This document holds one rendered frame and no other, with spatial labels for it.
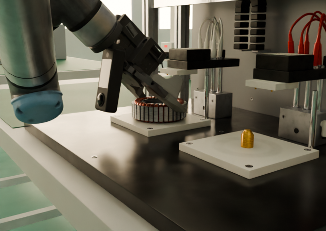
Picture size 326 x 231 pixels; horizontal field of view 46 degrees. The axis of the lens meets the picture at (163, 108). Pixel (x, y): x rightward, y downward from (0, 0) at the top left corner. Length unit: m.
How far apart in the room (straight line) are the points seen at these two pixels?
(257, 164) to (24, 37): 0.34
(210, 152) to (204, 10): 0.55
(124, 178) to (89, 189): 0.06
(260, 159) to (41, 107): 0.33
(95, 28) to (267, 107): 0.44
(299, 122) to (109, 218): 0.37
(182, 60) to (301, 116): 0.26
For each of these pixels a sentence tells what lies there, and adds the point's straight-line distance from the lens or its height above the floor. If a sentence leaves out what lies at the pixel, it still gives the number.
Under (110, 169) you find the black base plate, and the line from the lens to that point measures 0.54.
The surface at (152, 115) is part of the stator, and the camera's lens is 0.73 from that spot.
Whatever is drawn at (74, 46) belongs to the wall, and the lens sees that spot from 5.50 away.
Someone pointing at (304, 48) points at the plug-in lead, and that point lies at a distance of 0.71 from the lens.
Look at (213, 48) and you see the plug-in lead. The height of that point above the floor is 0.92.
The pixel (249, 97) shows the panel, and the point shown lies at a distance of 0.93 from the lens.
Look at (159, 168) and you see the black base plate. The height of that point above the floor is 0.77.
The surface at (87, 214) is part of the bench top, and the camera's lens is 0.49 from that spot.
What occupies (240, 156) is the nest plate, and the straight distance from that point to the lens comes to 0.56.
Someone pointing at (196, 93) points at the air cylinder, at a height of 0.82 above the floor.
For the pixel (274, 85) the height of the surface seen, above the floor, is 0.88.
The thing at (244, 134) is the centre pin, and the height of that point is 0.80.
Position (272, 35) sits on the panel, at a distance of 0.88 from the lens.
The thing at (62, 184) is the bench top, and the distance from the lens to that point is 0.56.
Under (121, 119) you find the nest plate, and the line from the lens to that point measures 0.77.
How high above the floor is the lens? 0.96
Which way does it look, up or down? 11 degrees down
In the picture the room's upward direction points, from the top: straight up
